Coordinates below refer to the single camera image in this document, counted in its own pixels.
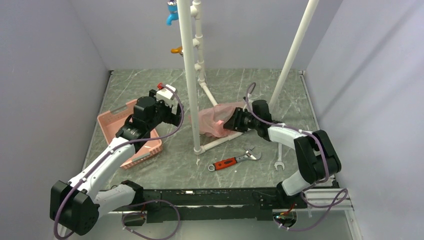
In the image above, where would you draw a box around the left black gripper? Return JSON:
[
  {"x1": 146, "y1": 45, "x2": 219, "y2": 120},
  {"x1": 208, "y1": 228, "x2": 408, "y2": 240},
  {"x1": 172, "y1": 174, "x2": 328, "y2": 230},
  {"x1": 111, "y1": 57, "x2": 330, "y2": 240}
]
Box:
[{"x1": 147, "y1": 90, "x2": 184, "y2": 131}]

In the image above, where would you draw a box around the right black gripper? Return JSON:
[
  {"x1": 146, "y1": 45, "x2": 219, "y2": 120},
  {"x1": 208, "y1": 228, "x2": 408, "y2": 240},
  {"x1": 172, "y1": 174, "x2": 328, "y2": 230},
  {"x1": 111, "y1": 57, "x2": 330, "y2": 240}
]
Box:
[{"x1": 221, "y1": 107, "x2": 259, "y2": 133}]

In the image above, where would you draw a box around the pink plastic bag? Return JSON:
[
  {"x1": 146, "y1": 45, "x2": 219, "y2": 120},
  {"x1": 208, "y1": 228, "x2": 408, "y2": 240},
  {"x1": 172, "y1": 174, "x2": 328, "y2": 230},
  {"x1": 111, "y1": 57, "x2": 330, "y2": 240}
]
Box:
[{"x1": 198, "y1": 102, "x2": 245, "y2": 138}]

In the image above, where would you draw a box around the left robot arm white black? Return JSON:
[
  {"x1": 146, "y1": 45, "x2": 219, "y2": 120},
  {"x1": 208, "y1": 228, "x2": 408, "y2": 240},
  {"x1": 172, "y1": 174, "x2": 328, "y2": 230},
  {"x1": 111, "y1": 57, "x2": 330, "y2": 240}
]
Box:
[{"x1": 49, "y1": 84, "x2": 184, "y2": 240}]

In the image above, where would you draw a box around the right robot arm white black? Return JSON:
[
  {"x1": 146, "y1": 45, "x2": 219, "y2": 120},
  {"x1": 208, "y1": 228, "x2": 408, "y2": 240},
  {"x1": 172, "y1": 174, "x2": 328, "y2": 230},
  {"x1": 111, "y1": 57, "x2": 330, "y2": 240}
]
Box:
[{"x1": 223, "y1": 100, "x2": 342, "y2": 208}]

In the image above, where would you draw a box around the pink plastic basket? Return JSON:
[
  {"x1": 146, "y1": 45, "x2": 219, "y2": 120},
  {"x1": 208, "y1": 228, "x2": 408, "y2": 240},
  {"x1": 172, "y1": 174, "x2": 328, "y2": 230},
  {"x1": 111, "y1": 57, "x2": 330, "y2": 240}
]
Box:
[{"x1": 97, "y1": 99, "x2": 163, "y2": 170}]

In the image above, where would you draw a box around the silver open end wrench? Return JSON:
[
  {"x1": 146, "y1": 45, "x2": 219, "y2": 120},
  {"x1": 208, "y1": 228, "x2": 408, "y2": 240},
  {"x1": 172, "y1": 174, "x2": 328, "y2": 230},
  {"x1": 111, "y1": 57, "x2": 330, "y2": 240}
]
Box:
[{"x1": 274, "y1": 143, "x2": 285, "y2": 171}]

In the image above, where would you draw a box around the orange faucet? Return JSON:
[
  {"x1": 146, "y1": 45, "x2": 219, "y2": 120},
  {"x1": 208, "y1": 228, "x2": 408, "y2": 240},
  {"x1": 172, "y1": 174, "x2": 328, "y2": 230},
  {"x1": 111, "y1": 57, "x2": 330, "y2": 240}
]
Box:
[{"x1": 170, "y1": 46, "x2": 184, "y2": 56}]

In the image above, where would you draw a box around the blue faucet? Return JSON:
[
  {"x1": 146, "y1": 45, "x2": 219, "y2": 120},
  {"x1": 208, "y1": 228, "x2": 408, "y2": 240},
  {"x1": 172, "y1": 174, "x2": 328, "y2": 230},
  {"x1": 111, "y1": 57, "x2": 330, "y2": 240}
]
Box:
[{"x1": 166, "y1": 0, "x2": 179, "y2": 26}]

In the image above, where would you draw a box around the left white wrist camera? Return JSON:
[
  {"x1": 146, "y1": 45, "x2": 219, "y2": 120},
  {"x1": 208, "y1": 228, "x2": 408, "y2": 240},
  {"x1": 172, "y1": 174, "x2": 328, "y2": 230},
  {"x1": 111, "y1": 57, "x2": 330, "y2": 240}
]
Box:
[{"x1": 156, "y1": 83, "x2": 178, "y2": 108}]

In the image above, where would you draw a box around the red handled adjustable wrench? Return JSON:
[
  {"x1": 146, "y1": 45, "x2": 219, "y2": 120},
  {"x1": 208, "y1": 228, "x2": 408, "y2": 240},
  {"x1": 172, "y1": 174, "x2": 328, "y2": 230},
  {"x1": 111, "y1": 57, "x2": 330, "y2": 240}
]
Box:
[{"x1": 207, "y1": 146, "x2": 262, "y2": 172}]

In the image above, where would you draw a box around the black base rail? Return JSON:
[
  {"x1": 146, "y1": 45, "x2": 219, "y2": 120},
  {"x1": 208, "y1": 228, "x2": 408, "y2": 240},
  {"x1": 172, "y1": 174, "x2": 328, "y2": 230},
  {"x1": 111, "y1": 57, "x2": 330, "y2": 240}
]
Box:
[{"x1": 116, "y1": 187, "x2": 307, "y2": 223}]

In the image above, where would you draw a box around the white PVC pipe frame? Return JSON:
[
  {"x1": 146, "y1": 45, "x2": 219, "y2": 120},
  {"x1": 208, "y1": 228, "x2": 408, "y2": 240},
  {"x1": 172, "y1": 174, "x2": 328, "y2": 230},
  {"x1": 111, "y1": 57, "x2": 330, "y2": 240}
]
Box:
[{"x1": 176, "y1": 0, "x2": 319, "y2": 155}]

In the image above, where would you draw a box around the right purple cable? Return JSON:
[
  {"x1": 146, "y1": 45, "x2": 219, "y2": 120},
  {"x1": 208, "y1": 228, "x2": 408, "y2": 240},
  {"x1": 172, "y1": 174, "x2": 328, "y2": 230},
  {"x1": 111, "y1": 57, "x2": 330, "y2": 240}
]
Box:
[{"x1": 243, "y1": 82, "x2": 349, "y2": 233}]

